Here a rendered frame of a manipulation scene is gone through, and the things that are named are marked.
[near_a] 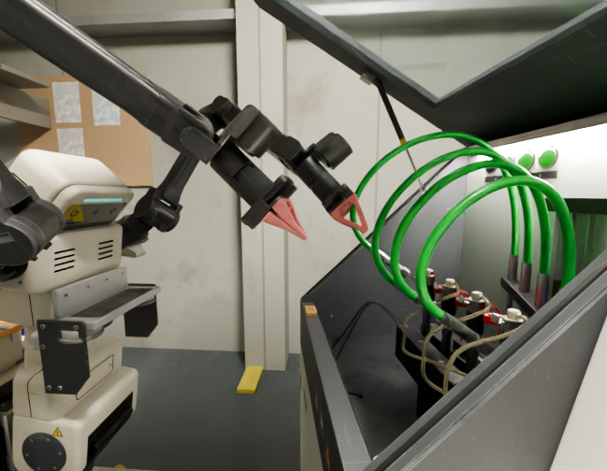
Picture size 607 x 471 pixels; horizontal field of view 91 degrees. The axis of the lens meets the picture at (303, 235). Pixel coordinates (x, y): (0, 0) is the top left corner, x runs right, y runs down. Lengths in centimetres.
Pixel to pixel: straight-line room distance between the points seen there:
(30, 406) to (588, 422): 97
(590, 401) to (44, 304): 93
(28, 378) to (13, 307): 16
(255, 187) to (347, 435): 40
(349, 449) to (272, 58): 213
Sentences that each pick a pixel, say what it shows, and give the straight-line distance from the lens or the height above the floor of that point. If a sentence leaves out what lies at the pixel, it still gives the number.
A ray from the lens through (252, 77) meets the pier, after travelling 226.
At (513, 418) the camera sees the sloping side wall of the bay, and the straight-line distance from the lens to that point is 45.
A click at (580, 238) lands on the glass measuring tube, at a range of 80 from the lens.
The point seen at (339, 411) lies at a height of 95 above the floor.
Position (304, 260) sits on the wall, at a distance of 238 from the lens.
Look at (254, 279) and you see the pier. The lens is 221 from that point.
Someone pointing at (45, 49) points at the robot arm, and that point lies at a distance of 55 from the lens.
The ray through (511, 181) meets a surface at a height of 131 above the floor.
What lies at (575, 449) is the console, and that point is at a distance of 49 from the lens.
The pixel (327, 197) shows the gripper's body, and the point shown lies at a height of 129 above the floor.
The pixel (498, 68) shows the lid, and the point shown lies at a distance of 86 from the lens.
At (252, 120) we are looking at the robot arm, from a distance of 51.
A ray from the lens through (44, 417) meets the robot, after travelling 95.
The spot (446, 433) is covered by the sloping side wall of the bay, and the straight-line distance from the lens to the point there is 42.
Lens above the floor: 129
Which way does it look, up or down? 8 degrees down
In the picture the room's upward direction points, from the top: straight up
